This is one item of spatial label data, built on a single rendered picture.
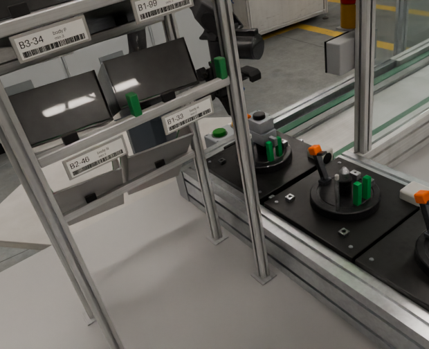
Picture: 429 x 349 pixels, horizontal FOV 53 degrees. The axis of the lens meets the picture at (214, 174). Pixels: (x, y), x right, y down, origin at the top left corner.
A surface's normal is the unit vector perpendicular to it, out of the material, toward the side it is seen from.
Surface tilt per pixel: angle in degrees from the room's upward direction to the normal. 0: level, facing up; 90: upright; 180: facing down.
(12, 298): 0
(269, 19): 90
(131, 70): 65
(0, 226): 0
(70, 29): 90
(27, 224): 0
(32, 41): 90
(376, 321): 90
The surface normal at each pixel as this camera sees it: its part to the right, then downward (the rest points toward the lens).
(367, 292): -0.17, -0.83
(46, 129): 0.32, 0.04
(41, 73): 0.48, 0.41
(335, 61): -0.80, 0.43
